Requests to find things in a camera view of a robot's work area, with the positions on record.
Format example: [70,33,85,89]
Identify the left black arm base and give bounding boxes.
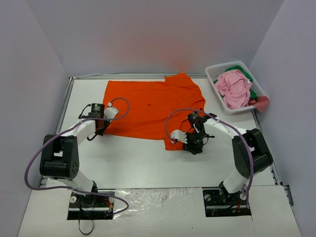
[67,192,115,220]

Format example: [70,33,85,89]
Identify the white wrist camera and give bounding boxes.
[104,102,119,121]
[170,129,188,144]

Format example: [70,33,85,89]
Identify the white perforated plastic basket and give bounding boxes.
[205,61,269,115]

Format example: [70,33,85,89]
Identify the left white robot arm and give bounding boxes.
[39,102,118,206]

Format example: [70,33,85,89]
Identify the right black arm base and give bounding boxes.
[202,187,251,217]

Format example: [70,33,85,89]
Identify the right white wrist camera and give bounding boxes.
[170,129,188,144]

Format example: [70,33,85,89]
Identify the orange t-shirt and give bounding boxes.
[103,73,205,151]

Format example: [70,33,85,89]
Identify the green t-shirt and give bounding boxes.
[213,65,258,99]

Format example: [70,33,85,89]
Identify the salmon pink t-shirt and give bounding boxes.
[247,95,270,113]

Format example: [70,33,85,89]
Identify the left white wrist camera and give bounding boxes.
[104,102,119,121]

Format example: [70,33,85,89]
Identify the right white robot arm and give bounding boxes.
[183,112,273,204]

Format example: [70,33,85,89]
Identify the thin black cable loop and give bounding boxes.
[78,204,94,235]

